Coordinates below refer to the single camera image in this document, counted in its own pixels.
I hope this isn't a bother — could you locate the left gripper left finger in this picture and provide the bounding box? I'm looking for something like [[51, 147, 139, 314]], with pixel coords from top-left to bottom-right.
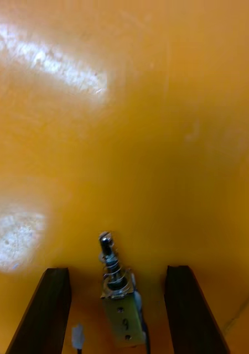
[[5, 267, 72, 354]]

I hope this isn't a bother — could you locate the solenoid with blue label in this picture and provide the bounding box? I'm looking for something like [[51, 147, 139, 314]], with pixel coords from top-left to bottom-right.
[[71, 231, 151, 354]]

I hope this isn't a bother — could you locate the yellow-orange plastic bin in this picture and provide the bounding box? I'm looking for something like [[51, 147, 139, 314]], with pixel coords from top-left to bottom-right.
[[0, 0, 249, 354]]

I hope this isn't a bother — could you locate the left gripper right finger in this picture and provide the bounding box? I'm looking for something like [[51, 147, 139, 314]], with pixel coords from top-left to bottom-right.
[[164, 265, 231, 354]]

